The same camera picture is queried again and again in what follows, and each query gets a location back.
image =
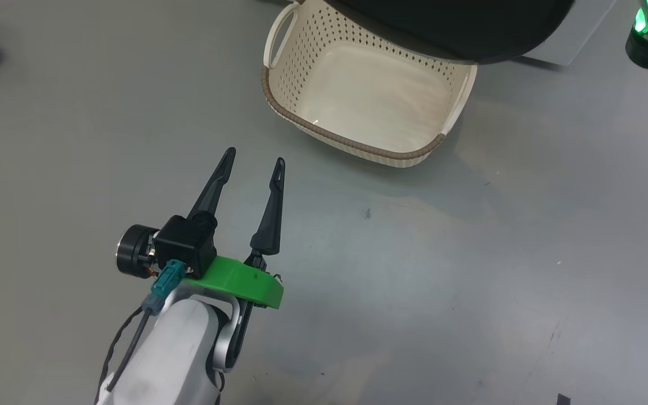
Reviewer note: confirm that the cream perforated laundry basket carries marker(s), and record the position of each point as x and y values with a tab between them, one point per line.
369	107

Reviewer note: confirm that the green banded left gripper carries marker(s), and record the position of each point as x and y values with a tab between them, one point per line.
239	281

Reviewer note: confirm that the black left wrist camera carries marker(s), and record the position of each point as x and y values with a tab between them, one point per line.
186	242

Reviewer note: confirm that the white washing machine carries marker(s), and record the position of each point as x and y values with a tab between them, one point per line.
571	34

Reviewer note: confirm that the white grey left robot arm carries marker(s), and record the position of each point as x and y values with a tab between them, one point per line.
172	354

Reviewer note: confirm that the black rimmed glass washer door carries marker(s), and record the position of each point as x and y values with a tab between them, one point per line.
448	28

